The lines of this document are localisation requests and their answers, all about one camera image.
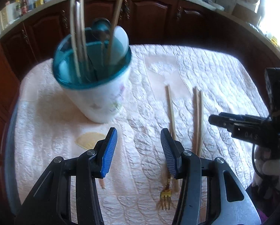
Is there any metal spoon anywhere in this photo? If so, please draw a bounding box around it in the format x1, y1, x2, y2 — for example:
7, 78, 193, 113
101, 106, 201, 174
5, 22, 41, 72
92, 18, 111, 66

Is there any white ceramic spoon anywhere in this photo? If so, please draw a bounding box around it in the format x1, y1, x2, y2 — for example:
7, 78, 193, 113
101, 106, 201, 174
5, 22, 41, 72
109, 26, 129, 65

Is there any dark brown chopstick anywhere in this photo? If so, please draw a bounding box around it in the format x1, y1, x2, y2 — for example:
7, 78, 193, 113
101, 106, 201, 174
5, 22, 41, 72
75, 1, 84, 62

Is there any grey kitchen countertop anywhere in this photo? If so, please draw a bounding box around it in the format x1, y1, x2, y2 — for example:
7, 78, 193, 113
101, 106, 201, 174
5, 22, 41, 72
119, 0, 280, 67

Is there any white gloved right hand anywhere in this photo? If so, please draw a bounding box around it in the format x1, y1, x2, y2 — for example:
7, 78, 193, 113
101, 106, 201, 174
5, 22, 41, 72
254, 147, 280, 191

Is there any white utensil cup teal rim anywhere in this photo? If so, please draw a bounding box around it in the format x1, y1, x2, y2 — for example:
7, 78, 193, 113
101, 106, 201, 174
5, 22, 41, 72
52, 27, 132, 123

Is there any dark sauce bottle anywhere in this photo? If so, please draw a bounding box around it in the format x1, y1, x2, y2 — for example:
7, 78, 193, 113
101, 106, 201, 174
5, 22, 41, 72
21, 0, 28, 15

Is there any white microwave oven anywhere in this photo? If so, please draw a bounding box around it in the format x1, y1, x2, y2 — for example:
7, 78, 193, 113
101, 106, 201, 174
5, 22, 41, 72
0, 2, 20, 34

